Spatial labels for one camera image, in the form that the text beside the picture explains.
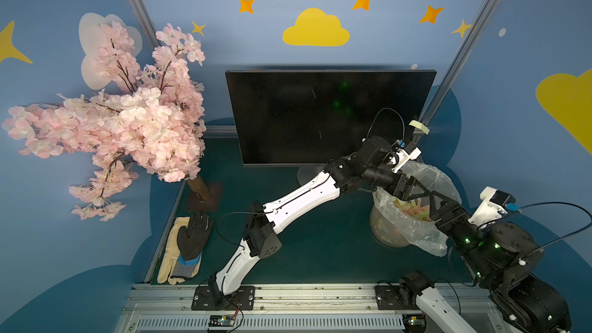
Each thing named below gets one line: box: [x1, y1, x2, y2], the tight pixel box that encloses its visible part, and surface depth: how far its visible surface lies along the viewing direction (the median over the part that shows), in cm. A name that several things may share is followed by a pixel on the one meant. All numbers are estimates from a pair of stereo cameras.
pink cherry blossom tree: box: [3, 21, 207, 222], surface depth 59 cm
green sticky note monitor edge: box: [408, 119, 431, 135], surface depth 76 cm
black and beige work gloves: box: [156, 211, 214, 285], surface depth 84 cm
